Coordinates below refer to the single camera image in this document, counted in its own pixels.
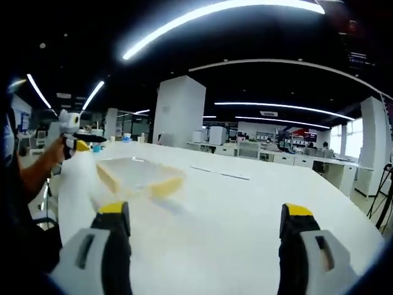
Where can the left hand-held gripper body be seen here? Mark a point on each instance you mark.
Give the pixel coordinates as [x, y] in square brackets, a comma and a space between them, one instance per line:
[70, 123]

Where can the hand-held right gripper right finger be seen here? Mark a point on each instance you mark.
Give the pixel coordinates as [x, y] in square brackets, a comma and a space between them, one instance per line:
[310, 264]

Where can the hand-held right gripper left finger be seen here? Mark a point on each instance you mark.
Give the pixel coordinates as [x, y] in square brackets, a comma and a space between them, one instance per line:
[95, 261]

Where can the small clear plastic packet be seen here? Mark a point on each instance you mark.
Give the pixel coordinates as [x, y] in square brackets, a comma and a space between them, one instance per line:
[144, 181]

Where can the clear lid with beige latches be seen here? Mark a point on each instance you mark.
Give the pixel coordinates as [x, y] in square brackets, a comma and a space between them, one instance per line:
[167, 186]

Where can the person's left hand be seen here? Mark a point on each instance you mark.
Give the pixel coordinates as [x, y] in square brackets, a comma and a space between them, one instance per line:
[59, 150]

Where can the small blue object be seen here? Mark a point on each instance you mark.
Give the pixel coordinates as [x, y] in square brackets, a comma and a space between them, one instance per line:
[97, 148]

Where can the blue and white pack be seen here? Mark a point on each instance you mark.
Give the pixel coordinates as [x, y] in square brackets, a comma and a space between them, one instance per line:
[127, 137]

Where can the small pale bottle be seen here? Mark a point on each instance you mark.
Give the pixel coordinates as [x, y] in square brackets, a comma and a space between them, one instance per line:
[141, 138]

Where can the white square pillar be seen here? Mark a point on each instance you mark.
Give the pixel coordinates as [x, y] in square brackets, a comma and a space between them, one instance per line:
[373, 138]
[179, 110]

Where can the small white appliance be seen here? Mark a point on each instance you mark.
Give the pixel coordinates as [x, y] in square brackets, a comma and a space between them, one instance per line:
[198, 136]

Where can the row of white cabinets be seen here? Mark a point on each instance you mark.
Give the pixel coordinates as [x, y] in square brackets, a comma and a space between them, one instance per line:
[282, 158]

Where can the black tripod stand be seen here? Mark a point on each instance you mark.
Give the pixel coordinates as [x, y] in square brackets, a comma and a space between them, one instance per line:
[387, 168]

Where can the large white appliance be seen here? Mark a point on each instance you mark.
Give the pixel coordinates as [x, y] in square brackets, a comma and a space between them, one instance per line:
[218, 136]

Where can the flat metal strip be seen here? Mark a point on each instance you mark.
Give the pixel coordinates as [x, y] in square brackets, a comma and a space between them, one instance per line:
[219, 173]

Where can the grey mesh office chair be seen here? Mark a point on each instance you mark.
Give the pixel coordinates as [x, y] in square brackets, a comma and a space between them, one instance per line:
[249, 150]

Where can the ceiling air vent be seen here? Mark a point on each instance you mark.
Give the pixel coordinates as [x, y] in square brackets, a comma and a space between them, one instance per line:
[268, 113]

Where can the curved ceiling light strip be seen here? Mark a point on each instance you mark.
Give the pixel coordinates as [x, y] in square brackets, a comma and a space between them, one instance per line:
[215, 13]

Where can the dark hanging screen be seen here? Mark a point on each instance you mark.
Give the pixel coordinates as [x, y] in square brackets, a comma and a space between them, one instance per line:
[359, 58]

